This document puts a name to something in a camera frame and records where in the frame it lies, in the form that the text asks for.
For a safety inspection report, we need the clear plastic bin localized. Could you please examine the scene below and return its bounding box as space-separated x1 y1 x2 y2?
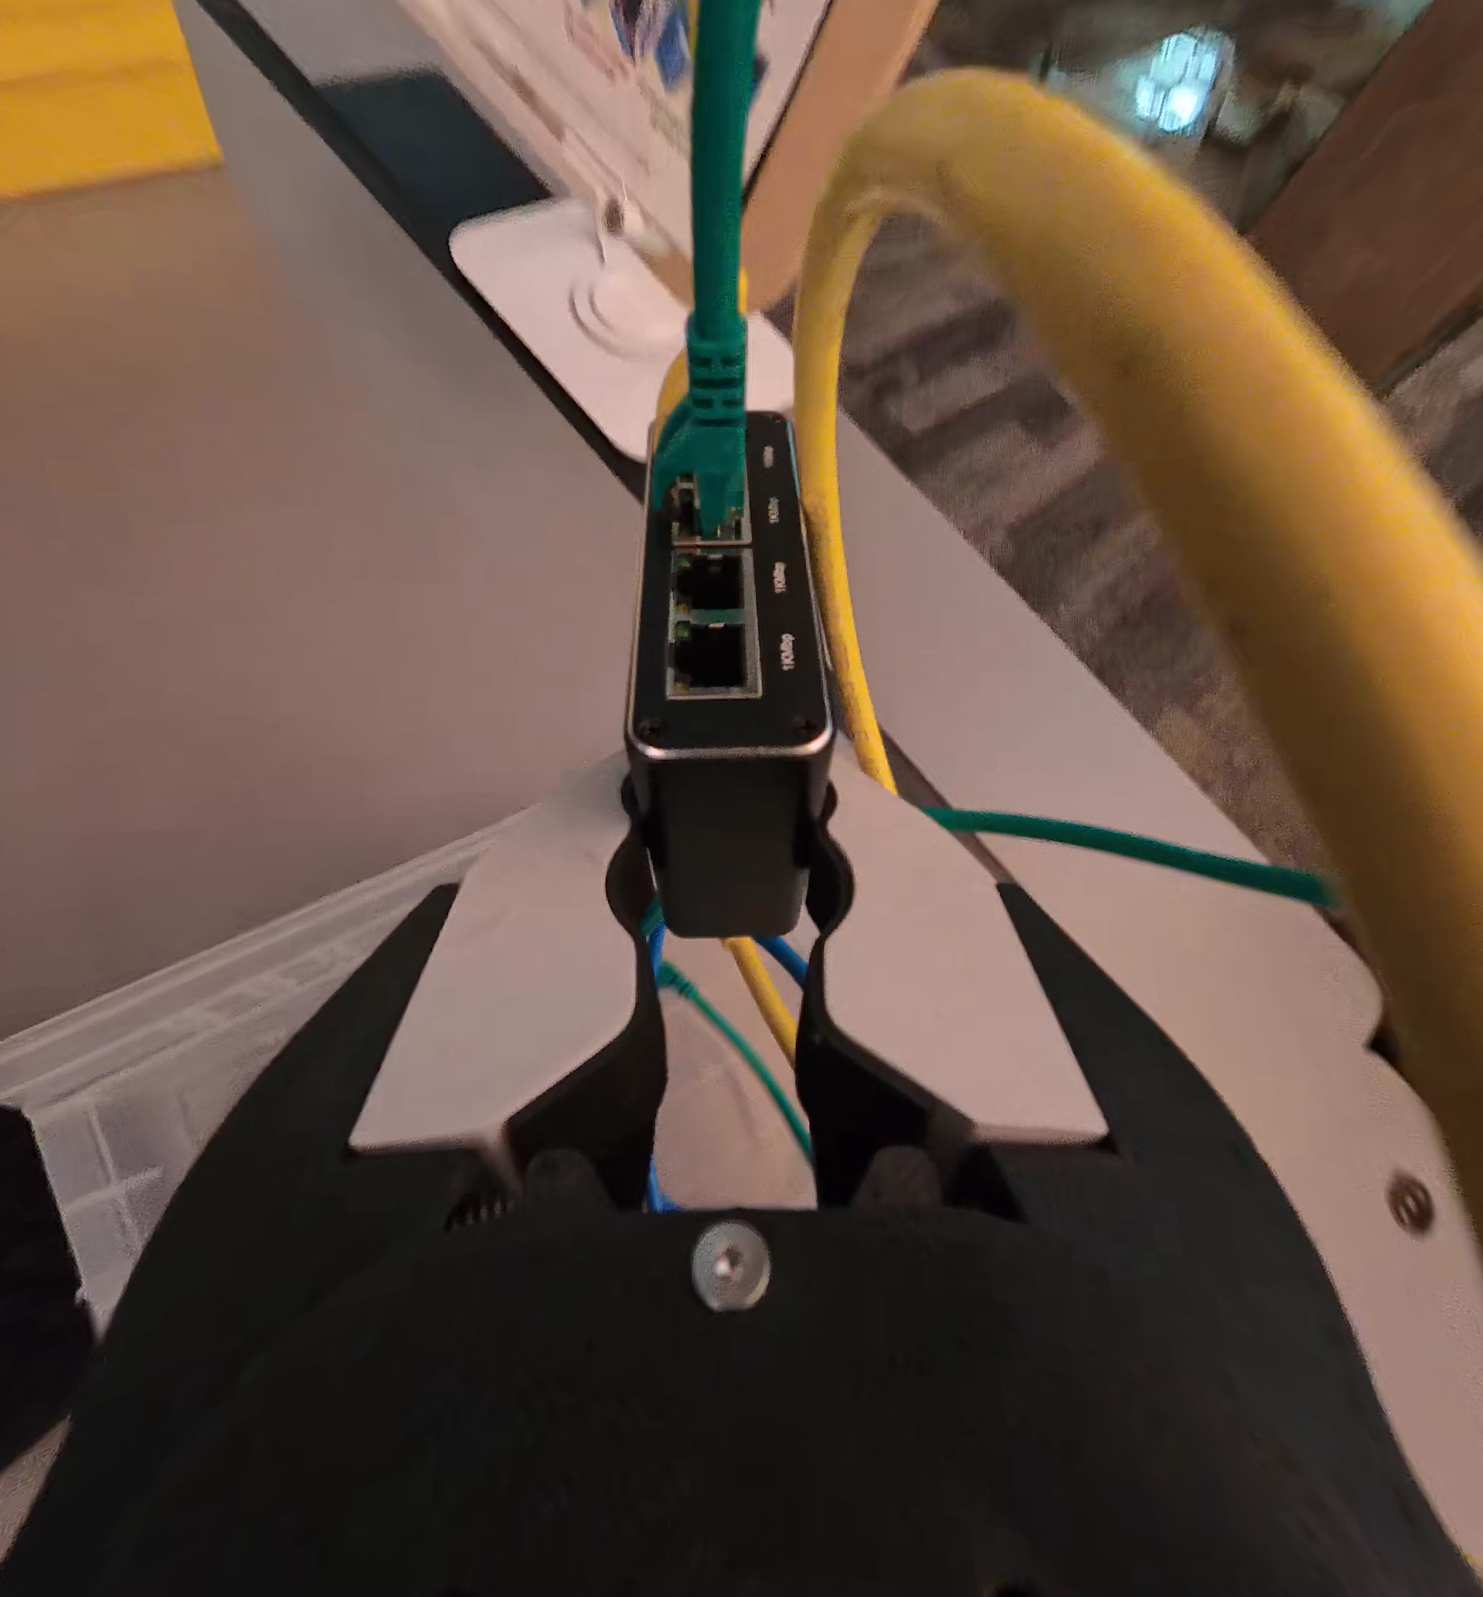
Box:
0 816 532 1330

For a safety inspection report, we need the wooden display board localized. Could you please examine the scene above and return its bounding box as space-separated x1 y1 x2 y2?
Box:
392 0 943 307

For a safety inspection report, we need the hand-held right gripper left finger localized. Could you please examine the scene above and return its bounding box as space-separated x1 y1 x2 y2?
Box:
347 761 670 1154

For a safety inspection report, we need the black ethernet switch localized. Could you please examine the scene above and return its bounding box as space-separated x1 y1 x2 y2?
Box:
626 411 839 939

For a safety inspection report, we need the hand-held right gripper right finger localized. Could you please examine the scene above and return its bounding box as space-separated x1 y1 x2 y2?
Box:
797 773 1111 1149

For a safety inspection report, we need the blue ethernet cable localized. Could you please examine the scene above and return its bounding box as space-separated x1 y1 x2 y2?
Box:
644 929 812 1214

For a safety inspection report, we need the yellow plastic bin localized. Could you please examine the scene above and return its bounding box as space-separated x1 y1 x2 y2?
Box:
0 0 224 213

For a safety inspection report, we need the yellow ethernet cable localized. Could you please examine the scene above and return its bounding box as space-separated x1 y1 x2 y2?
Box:
655 68 1483 1597

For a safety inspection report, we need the green ethernet cable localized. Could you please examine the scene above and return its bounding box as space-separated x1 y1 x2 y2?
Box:
648 0 1340 1161

